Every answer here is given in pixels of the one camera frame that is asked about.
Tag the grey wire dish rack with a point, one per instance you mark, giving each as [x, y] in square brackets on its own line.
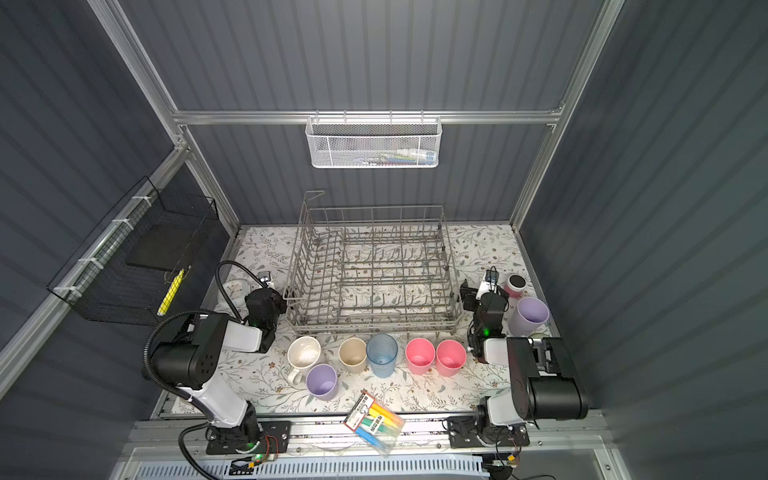
[371, 269]

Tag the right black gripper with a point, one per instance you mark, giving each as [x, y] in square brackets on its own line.
[487, 302]

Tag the floral table mat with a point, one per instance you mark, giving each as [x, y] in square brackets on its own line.
[263, 379]

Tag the beige cup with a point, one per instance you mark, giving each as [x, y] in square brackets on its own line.
[352, 354]

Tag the lilac cup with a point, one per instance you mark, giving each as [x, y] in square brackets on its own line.
[529, 314]

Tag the yellow marker pen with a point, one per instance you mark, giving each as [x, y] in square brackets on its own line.
[170, 294]

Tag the white ceramic mug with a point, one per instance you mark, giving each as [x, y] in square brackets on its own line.
[303, 354]

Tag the highlighter marker pack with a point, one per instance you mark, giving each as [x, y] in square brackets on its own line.
[375, 424]

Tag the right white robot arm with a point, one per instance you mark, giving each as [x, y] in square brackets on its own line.
[543, 380]

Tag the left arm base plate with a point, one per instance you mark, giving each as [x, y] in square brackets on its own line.
[272, 437]

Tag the black wire side basket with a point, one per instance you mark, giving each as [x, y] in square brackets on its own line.
[123, 275]

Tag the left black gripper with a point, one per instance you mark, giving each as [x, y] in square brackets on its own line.
[267, 301]

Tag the pens in wall basket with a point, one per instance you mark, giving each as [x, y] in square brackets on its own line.
[408, 157]

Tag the pink cup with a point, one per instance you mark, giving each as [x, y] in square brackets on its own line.
[419, 355]
[450, 356]

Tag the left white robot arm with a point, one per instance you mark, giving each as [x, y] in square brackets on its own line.
[182, 353]

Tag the purple cup front row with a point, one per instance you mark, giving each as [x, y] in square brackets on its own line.
[322, 382]

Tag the white wire wall basket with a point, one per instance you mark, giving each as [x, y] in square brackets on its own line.
[333, 143]

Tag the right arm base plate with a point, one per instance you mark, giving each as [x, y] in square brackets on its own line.
[465, 432]

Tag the blue translucent cup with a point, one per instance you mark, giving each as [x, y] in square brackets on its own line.
[382, 352]

